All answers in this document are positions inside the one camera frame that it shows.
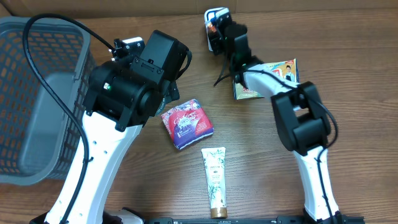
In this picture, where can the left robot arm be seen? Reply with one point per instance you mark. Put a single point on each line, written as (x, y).
(122, 95)

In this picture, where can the white barcode scanner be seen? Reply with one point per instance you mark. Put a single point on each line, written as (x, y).
(216, 15)

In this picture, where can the white cream tube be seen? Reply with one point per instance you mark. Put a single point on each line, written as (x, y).
(214, 163)

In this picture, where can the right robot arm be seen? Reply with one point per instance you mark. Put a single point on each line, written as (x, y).
(303, 122)

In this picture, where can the red purple pad pack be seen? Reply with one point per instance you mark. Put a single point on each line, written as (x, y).
(187, 123)

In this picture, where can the grey plastic shopping basket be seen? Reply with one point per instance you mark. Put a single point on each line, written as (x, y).
(38, 140)

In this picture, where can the orange Kleenex tissue pack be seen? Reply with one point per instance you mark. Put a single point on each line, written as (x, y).
(211, 30)

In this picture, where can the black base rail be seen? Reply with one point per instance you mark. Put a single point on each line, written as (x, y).
(291, 219)

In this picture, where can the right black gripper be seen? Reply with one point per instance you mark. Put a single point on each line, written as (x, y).
(214, 39)

